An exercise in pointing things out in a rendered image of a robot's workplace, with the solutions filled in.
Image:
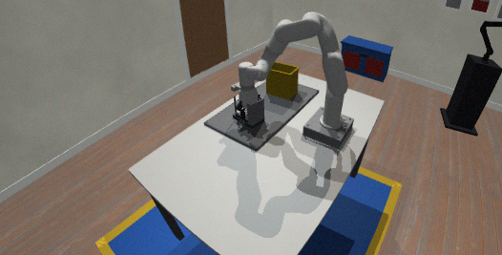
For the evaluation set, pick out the yellow open-top bin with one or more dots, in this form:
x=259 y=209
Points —
x=281 y=82

